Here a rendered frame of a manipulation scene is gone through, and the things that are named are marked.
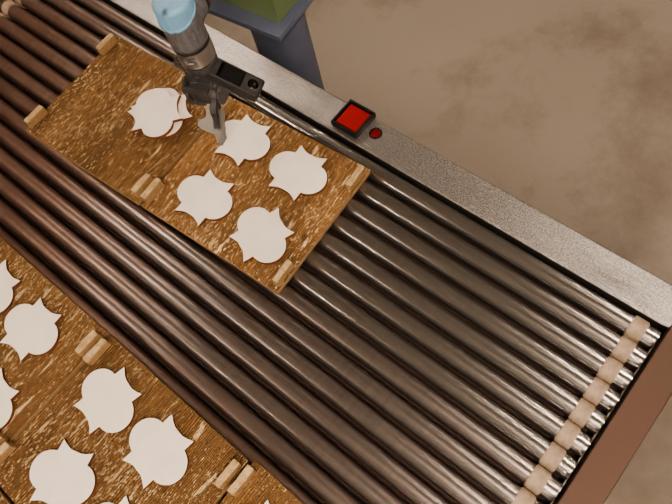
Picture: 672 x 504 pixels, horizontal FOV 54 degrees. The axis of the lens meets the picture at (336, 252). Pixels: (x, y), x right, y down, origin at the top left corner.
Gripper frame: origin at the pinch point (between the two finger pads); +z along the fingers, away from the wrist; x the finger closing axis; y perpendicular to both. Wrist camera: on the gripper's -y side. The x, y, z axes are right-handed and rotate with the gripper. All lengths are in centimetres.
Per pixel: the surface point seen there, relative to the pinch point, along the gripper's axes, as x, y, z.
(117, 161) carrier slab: 11.7, 29.9, 8.5
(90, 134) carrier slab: 5.7, 40.5, 8.5
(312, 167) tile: 4.8, -18.3, 7.3
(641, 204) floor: -56, -106, 102
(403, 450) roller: 59, -53, 10
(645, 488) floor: 40, -117, 102
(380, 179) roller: 3.1, -33.4, 10.6
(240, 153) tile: 4.4, -0.3, 7.4
